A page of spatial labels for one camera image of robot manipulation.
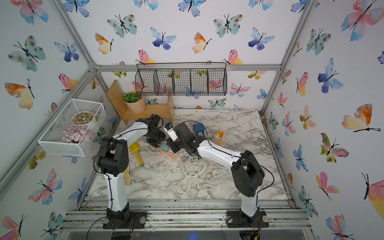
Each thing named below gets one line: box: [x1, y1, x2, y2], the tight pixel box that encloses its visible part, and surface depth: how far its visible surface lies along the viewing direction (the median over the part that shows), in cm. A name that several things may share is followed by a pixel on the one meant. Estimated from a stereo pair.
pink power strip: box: [157, 146, 179, 159], surface depth 97 cm
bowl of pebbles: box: [71, 111, 95, 126], surface depth 71 cm
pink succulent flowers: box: [61, 125, 93, 143], surface depth 64 cm
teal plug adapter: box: [161, 143, 169, 152], surface depth 95 cm
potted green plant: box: [123, 92, 146, 114], surface depth 104 cm
